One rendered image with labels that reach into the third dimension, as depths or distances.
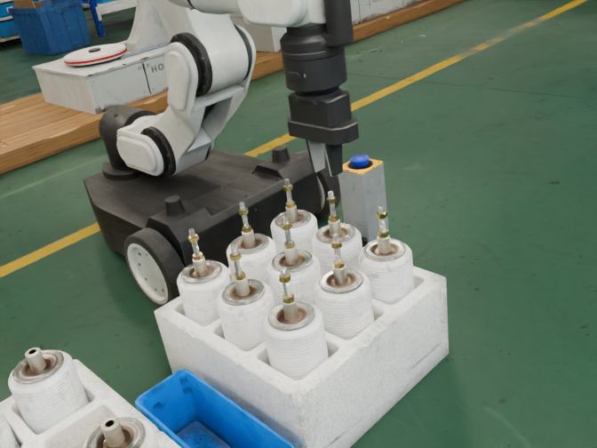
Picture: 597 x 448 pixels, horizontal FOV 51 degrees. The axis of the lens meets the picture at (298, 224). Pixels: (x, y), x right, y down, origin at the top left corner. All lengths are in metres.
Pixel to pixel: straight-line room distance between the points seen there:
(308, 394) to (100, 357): 0.63
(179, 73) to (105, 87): 1.65
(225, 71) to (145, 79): 1.75
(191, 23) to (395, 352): 0.81
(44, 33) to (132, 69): 2.39
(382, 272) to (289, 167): 0.63
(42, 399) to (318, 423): 0.42
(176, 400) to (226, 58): 0.73
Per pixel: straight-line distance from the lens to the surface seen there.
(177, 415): 1.19
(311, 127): 0.91
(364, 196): 1.31
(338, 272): 1.03
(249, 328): 1.05
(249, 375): 1.03
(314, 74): 0.87
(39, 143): 2.88
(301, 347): 0.97
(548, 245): 1.64
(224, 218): 1.51
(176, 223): 1.46
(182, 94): 1.44
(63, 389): 1.03
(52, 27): 5.48
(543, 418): 1.18
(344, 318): 1.04
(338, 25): 0.85
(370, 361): 1.06
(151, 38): 3.37
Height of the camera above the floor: 0.82
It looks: 27 degrees down
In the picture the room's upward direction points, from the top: 9 degrees counter-clockwise
